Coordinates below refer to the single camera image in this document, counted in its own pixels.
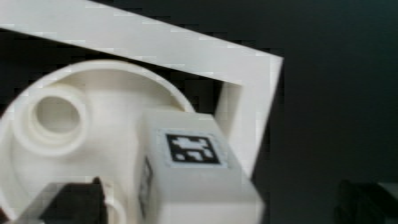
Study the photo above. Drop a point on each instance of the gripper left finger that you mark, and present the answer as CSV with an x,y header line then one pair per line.
x,y
77,206

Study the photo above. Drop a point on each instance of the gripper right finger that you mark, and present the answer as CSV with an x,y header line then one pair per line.
x,y
367,204

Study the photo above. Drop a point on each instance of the white stool leg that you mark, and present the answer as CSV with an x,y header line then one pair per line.
x,y
196,189

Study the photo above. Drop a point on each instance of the white round stool seat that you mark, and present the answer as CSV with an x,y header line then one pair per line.
x,y
70,133

